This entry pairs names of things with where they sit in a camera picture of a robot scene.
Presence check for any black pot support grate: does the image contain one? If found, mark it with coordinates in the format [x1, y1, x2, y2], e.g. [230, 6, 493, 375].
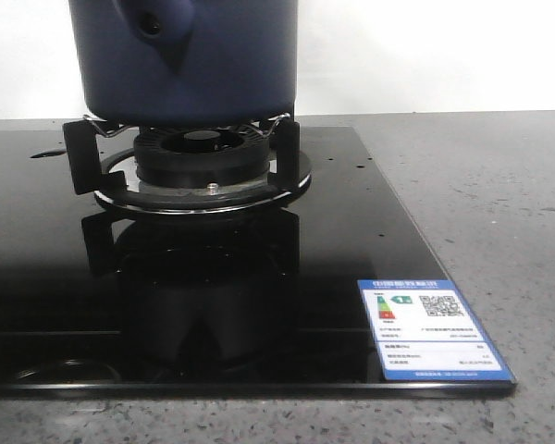
[63, 114, 311, 216]

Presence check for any dark blue cooking pot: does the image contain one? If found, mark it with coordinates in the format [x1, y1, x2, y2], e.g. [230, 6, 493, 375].
[69, 0, 298, 127]

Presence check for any black gas burner head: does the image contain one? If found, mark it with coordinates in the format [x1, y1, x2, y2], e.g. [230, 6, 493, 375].
[133, 129, 270, 188]

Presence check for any blue energy label sticker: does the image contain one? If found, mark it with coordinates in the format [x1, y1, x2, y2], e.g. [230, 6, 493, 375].
[358, 279, 513, 383]

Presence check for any black glass gas stove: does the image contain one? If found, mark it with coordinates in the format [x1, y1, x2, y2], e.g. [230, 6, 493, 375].
[0, 128, 516, 399]

